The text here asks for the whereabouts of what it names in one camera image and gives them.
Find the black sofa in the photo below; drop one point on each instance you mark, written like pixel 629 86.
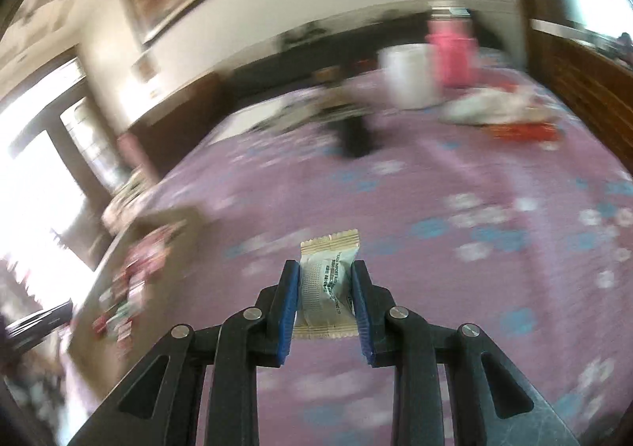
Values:
pixel 313 47

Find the white plastic jar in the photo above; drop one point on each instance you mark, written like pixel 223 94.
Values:
pixel 409 75

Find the white snack packet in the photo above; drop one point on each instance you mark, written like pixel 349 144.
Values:
pixel 325 307

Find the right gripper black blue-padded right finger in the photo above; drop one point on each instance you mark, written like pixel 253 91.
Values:
pixel 448 379

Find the red snack packets pile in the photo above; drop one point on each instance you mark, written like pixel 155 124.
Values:
pixel 122 303

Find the cardboard tray box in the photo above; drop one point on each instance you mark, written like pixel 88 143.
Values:
pixel 99 356

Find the brown wooden headboard panel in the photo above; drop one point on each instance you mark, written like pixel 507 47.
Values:
pixel 581 69

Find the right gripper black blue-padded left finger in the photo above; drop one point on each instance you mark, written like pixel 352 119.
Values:
pixel 158 401

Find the red orange snack wrapper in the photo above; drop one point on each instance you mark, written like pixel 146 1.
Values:
pixel 539 132

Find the pink sleeved thermos bottle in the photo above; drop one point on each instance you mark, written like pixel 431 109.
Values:
pixel 455 48

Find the white cloth bundle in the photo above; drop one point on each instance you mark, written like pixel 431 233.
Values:
pixel 488 106

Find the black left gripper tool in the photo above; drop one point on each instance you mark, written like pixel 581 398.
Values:
pixel 24 334

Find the small wall frame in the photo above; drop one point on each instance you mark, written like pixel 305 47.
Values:
pixel 144 68

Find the purple floral tablecloth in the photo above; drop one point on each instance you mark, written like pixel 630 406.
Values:
pixel 532 241

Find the black container with cork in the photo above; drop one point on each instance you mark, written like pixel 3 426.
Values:
pixel 343 116

